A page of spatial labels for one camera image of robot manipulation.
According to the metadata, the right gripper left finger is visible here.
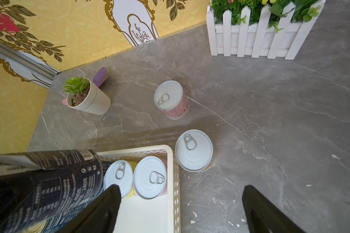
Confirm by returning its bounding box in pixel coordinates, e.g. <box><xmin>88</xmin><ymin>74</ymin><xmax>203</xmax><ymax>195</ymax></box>
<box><xmin>58</xmin><ymin>184</ymin><xmax>122</xmax><ymax>233</ymax></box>

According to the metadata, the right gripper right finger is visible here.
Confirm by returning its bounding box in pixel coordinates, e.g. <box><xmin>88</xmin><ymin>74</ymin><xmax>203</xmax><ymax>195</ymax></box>
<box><xmin>242</xmin><ymin>185</ymin><xmax>304</xmax><ymax>233</ymax></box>

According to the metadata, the yellow small can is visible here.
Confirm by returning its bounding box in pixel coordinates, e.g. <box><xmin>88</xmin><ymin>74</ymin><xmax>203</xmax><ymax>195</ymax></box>
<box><xmin>175</xmin><ymin>129</ymin><xmax>216</xmax><ymax>172</ymax></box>
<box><xmin>103</xmin><ymin>160</ymin><xmax>138</xmax><ymax>199</ymax></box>

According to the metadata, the blue tin can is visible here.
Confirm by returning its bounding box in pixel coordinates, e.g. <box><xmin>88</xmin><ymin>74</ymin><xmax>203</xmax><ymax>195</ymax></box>
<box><xmin>22</xmin><ymin>185</ymin><xmax>104</xmax><ymax>233</ymax></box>

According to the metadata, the pink small can front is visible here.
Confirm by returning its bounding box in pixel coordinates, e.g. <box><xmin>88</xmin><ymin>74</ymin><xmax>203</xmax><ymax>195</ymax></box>
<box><xmin>133</xmin><ymin>156</ymin><xmax>167</xmax><ymax>200</ymax></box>

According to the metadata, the pink small can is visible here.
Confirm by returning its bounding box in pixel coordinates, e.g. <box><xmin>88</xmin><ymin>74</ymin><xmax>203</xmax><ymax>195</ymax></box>
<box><xmin>154</xmin><ymin>80</ymin><xmax>190</xmax><ymax>120</ymax></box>
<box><xmin>133</xmin><ymin>156</ymin><xmax>167</xmax><ymax>200</ymax></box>

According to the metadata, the dark tomato tin can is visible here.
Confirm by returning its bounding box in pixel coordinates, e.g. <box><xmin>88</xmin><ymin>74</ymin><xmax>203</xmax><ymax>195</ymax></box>
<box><xmin>0</xmin><ymin>149</ymin><xmax>103</xmax><ymax>233</ymax></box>

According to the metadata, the yellow small can front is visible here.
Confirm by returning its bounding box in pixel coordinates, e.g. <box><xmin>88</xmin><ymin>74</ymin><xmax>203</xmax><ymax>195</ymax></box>
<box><xmin>175</xmin><ymin>129</ymin><xmax>216</xmax><ymax>172</ymax></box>

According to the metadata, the pink small can back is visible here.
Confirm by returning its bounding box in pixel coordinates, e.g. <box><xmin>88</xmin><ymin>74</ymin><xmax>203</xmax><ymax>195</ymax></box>
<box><xmin>154</xmin><ymin>80</ymin><xmax>190</xmax><ymax>120</ymax></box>

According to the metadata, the white plastic basket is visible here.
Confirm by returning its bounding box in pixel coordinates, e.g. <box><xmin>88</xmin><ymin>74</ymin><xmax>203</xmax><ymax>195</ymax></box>
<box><xmin>97</xmin><ymin>145</ymin><xmax>181</xmax><ymax>233</ymax></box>

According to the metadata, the potted succulent white pot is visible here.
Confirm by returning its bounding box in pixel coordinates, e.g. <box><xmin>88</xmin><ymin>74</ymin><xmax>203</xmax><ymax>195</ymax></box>
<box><xmin>63</xmin><ymin>77</ymin><xmax>111</xmax><ymax>115</ymax></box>

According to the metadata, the flower box white fence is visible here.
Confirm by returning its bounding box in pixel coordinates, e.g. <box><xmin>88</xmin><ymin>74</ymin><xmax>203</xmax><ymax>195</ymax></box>
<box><xmin>206</xmin><ymin>1</ymin><xmax>325</xmax><ymax>60</ymax></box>

